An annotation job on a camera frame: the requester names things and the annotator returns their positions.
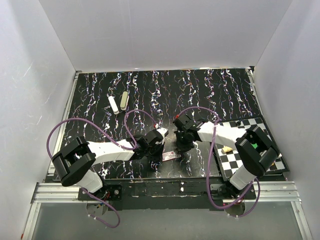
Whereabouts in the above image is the red white staple box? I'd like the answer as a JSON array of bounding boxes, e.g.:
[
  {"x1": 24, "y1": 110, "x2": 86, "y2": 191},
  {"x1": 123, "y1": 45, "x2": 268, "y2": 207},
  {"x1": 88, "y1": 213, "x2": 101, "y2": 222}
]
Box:
[{"x1": 162, "y1": 151, "x2": 181, "y2": 162}]

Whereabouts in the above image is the beige stapler top part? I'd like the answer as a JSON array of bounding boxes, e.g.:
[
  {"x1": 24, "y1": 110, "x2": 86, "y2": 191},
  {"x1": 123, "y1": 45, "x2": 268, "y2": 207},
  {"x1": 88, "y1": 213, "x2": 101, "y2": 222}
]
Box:
[{"x1": 119, "y1": 91, "x2": 129, "y2": 111}]

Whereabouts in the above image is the white black stapler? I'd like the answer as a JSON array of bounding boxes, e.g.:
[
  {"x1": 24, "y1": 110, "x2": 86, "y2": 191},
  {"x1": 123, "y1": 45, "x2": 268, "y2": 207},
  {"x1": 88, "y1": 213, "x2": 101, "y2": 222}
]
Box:
[{"x1": 108, "y1": 95, "x2": 120, "y2": 115}]

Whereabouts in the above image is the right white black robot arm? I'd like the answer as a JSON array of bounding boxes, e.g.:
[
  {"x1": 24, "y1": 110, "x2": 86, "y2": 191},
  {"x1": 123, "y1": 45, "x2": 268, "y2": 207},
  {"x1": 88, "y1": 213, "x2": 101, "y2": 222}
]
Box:
[{"x1": 173, "y1": 114, "x2": 280, "y2": 199}]

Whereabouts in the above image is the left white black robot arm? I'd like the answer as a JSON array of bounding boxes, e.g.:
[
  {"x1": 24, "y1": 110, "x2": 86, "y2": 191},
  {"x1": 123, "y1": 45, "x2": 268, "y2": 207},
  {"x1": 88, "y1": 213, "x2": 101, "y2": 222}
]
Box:
[{"x1": 52, "y1": 127, "x2": 169, "y2": 200}]

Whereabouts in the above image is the wooden peg doll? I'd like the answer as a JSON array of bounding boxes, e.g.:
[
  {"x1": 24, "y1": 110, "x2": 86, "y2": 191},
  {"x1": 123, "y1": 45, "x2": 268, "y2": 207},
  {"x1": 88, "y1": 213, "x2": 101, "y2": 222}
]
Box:
[{"x1": 221, "y1": 146, "x2": 233, "y2": 154}]

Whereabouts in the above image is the black white checkered board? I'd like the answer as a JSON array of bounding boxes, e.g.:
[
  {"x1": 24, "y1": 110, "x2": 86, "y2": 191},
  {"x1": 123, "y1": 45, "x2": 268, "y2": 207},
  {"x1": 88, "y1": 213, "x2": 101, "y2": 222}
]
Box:
[{"x1": 205, "y1": 116, "x2": 291, "y2": 181}]

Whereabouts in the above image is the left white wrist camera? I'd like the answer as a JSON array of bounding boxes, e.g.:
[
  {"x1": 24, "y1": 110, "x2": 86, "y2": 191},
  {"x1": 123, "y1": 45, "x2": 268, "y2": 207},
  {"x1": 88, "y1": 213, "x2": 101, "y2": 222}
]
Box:
[{"x1": 154, "y1": 123, "x2": 169, "y2": 138}]

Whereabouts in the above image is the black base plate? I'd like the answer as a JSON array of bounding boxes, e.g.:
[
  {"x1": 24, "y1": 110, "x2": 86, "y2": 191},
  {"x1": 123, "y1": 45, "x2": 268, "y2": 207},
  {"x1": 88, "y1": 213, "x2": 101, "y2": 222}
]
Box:
[{"x1": 77, "y1": 177, "x2": 256, "y2": 212}]

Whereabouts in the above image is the aluminium mounting rail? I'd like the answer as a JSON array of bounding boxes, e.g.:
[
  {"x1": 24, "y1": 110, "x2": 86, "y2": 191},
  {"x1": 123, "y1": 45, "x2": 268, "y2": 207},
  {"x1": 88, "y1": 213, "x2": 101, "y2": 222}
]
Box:
[{"x1": 29, "y1": 180, "x2": 301, "y2": 226}]

